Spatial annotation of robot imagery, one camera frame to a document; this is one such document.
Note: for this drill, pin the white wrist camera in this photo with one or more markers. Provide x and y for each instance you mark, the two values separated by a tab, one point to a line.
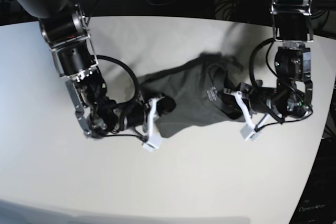
249	134
153	143

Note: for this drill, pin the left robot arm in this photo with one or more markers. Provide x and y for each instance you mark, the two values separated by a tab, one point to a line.
291	100

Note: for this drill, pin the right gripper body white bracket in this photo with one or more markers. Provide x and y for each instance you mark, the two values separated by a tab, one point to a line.
139	117

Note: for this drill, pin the black OpenArm box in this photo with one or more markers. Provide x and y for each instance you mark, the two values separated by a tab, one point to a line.
317	202

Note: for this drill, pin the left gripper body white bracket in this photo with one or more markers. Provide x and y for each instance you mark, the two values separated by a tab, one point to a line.
252	101

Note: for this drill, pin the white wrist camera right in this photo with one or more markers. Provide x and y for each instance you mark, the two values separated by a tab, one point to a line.
153	143

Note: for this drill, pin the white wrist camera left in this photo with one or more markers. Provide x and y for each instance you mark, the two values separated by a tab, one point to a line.
249	134

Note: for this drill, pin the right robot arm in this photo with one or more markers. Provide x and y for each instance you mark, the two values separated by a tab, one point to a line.
64	28

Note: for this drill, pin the grey T-shirt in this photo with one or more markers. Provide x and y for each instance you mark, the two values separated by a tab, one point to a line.
197	88

